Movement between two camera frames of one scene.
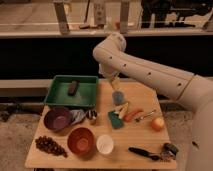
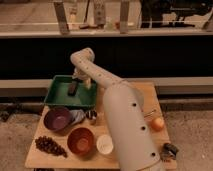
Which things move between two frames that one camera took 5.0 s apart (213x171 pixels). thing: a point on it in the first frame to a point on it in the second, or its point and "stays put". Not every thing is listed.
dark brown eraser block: [73, 88] stays put
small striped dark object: [91, 114] stays put
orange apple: [157, 124] stays put
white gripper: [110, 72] to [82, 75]
